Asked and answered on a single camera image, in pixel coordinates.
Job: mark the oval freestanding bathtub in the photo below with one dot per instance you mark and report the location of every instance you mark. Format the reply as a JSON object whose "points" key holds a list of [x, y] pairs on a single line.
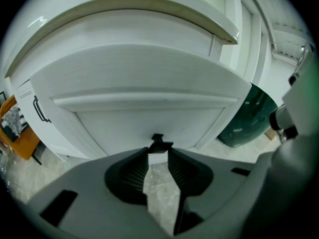
{"points": [[244, 118]]}

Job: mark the white cabinet door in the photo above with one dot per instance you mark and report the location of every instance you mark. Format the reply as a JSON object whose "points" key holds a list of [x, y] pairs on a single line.
{"points": [[48, 133]]}

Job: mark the grey patterned pillow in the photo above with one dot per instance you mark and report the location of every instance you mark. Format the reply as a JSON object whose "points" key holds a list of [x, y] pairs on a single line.
{"points": [[13, 123]]}

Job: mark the orange sofa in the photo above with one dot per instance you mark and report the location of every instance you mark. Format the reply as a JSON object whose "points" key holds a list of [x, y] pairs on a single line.
{"points": [[25, 143]]}

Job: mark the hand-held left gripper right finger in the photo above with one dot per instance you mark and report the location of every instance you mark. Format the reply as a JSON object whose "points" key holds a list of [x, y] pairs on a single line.
{"points": [[219, 173]]}

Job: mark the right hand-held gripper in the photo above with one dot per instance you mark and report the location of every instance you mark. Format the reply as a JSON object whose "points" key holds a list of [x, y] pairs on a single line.
{"points": [[304, 103]]}

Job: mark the white vanity cabinet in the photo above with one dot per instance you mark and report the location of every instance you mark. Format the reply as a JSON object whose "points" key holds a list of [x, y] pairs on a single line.
{"points": [[124, 26]]}

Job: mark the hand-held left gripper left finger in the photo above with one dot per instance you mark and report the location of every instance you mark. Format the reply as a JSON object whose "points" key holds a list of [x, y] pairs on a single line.
{"points": [[87, 188]]}

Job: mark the white drawer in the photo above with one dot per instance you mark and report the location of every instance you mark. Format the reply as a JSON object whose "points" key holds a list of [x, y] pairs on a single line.
{"points": [[149, 123]]}

